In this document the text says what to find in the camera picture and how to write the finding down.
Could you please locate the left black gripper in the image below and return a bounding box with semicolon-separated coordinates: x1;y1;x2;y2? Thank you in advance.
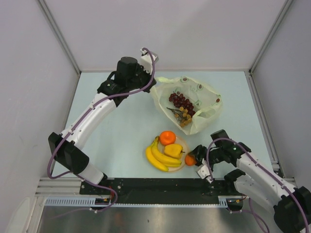
127;64;156;93

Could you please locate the green fake fruit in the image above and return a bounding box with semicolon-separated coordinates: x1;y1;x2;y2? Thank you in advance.
185;155;197;166

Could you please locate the yellow fake bell pepper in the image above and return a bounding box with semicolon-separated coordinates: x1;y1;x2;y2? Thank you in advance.
164;144;184;159

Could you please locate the orange fake fruit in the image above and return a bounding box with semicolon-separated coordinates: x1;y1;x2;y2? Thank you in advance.
159;131;176;146

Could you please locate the brown fake grape bunch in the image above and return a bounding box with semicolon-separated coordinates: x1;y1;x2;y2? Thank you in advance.
167;107;192;128

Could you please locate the yellow fake banana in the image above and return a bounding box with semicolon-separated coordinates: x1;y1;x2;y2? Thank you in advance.
145;136;182;172

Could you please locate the cream plate with branch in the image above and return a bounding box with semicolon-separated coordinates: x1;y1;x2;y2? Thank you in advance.
157;136;190;173

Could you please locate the yellow-green plastic bag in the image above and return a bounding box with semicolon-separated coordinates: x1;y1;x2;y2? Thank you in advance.
150;76;223;135

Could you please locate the red fake grape bunch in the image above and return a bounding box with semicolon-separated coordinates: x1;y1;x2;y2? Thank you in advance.
168;91;195;116

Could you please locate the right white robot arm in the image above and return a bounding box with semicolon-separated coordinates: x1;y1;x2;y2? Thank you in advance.
189;130;311;233

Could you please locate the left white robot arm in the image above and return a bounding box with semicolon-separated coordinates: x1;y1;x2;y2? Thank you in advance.
48;52;158;194

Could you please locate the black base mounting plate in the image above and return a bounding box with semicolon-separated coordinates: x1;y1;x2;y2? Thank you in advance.
79;177;253;205

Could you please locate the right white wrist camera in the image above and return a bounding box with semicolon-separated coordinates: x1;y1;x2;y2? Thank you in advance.
196;164;213;183

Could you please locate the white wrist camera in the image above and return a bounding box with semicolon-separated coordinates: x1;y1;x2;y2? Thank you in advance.
196;164;213;183
139;48;159;74

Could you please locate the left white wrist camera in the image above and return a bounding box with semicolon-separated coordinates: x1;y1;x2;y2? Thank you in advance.
139;48;159;74

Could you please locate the white slotted cable duct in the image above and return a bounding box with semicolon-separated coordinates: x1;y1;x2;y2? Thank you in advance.
44;196;243;208

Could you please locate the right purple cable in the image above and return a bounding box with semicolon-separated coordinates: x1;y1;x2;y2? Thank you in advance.
205;137;308;233

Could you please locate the purple cable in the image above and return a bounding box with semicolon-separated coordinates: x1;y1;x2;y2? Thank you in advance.
205;137;308;233
47;47;156;214

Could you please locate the left corner aluminium post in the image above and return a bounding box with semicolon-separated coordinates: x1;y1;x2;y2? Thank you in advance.
36;0;82;76

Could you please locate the corner aluminium post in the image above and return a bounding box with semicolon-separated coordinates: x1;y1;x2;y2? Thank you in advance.
36;0;82;76
248;0;295;76

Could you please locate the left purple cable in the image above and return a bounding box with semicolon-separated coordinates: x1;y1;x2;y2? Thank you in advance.
47;47;156;214

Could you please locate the right corner aluminium post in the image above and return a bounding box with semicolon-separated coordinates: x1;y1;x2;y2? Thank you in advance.
248;0;295;76

